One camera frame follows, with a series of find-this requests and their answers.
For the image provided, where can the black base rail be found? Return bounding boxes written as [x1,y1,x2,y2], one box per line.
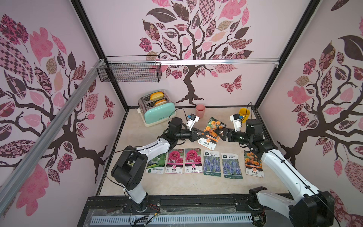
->
[77,194,293,227]

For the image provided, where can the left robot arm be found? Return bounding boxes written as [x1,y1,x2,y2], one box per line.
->
[111,114,206,212]

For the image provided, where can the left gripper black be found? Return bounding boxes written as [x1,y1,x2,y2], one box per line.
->
[174,128,206,143]

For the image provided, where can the aluminium rail back wall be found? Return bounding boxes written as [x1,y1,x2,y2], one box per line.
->
[109,58,280,66]

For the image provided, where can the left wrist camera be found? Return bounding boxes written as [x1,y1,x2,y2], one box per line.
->
[186,113,199,131]

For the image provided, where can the aluminium rail left wall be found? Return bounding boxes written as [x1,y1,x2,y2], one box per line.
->
[1,59,105,215]

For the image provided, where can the marigold seed packet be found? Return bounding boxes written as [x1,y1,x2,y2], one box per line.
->
[198,117,226,150]
[244,151,265,178]

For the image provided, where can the yellow mug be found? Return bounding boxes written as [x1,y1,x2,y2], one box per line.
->
[239,108,251,123]

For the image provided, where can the pink cup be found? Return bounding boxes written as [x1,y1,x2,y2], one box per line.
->
[195,104,206,118]

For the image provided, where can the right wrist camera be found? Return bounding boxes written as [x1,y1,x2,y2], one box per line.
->
[230,113,242,132]

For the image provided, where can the green gourd seed packet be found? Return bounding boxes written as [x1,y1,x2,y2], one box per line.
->
[145,153,167,174]

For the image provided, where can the lavender seed packet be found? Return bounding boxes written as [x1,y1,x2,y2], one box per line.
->
[203,150,222,177]
[222,153,243,179]

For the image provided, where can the toast slice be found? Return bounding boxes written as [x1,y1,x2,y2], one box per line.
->
[150,91,164,101]
[154,99,168,107]

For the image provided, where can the black wire basket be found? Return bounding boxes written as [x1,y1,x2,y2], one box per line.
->
[97,54,162,83]

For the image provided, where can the toast slice front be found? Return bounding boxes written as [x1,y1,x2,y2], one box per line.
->
[154,99,168,107]

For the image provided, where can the toast slice rear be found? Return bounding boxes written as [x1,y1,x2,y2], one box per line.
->
[150,91,164,101]

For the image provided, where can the hollyhock seed packet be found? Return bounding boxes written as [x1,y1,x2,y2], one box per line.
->
[185,148,203,174]
[165,149,184,175]

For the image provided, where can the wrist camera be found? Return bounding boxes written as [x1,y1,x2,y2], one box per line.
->
[186,113,199,131]
[230,113,242,132]

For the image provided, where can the mint green toaster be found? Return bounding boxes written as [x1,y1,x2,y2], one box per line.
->
[138,90,177,127]

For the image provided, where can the white slotted cable duct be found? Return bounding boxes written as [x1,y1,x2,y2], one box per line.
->
[89,213,253,227]

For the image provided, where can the aluminium rail wall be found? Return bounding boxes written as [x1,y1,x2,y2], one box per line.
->
[109,58,280,66]
[1,59,105,215]

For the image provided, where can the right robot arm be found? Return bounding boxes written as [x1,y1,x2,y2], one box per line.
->
[215,119,335,227]

